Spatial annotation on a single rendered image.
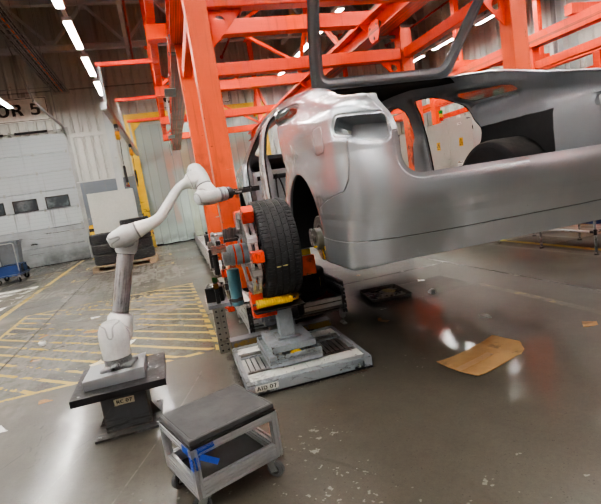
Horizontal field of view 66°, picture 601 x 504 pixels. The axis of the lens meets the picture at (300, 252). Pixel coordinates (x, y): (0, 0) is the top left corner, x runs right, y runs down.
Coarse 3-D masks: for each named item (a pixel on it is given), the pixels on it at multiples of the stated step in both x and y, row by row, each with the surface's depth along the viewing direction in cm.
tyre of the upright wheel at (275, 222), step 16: (256, 208) 295; (272, 208) 295; (288, 208) 296; (256, 224) 293; (272, 224) 287; (288, 224) 289; (272, 240) 284; (288, 240) 286; (272, 256) 284; (288, 256) 287; (272, 272) 287; (288, 272) 290; (272, 288) 296; (288, 288) 303
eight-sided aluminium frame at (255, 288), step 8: (248, 224) 298; (248, 240) 285; (256, 240) 286; (248, 248) 287; (256, 248) 287; (248, 264) 335; (256, 272) 288; (248, 280) 326; (248, 288) 323; (256, 288) 304
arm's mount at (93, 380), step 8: (136, 360) 280; (144, 360) 276; (96, 368) 279; (128, 368) 265; (136, 368) 263; (144, 368) 266; (88, 376) 265; (96, 376) 262; (104, 376) 259; (112, 376) 259; (120, 376) 261; (128, 376) 262; (136, 376) 263; (144, 376) 264; (88, 384) 256; (96, 384) 257; (104, 384) 258; (112, 384) 260
